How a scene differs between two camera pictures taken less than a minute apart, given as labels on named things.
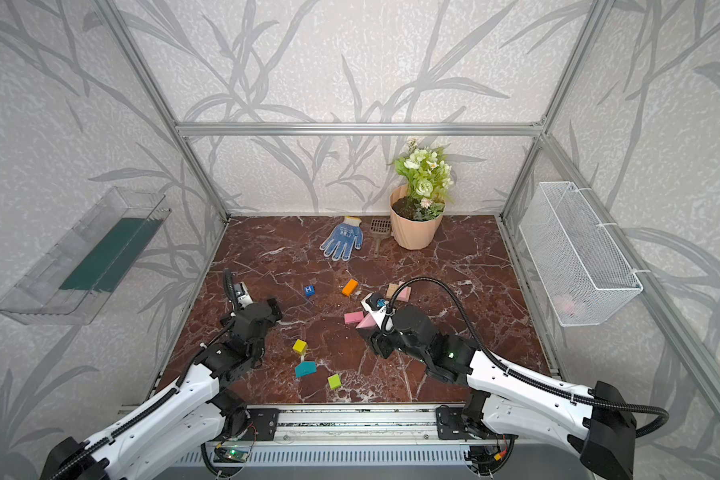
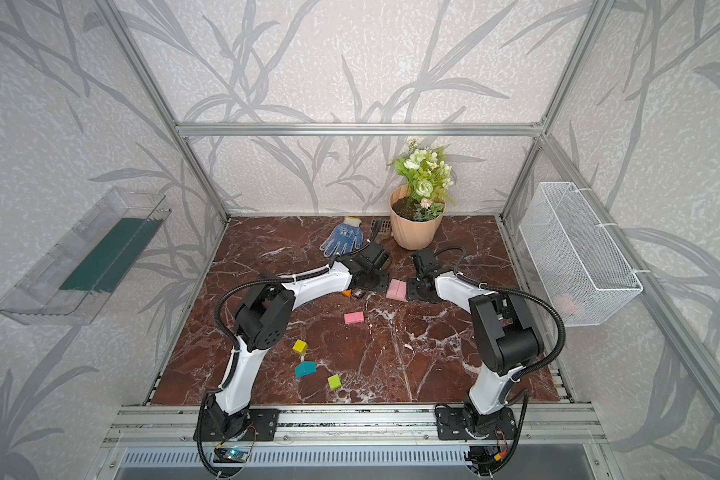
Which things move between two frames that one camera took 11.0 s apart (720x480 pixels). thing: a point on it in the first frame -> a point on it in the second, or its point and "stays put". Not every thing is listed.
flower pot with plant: [418, 205] stays put
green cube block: [335, 381] stays put
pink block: [353, 317] stays put
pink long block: [368, 326] -> [399, 290]
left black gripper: [263, 310] -> [371, 281]
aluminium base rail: [354, 427] stays put
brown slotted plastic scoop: [379, 228] stays put
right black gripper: [381, 335] -> [423, 288]
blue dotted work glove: [340, 240] stays put
